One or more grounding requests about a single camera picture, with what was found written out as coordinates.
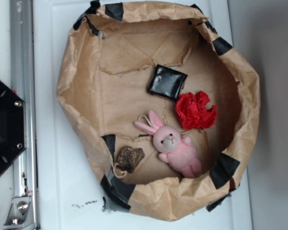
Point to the metal corner bracket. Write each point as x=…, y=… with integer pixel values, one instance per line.
x=20, y=214

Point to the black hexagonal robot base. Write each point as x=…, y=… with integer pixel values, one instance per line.
x=12, y=138

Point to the brown rock with string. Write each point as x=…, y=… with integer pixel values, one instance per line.
x=127, y=161

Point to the pink plush bunny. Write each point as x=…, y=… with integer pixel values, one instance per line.
x=177, y=151

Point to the aluminium extrusion rail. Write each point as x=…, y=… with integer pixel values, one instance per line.
x=23, y=82

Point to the crumpled red paper ball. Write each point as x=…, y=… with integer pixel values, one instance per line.
x=192, y=113

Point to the brown paper bag bin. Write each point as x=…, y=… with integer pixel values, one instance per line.
x=111, y=56

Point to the black taped box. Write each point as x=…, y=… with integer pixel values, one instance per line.
x=167, y=82

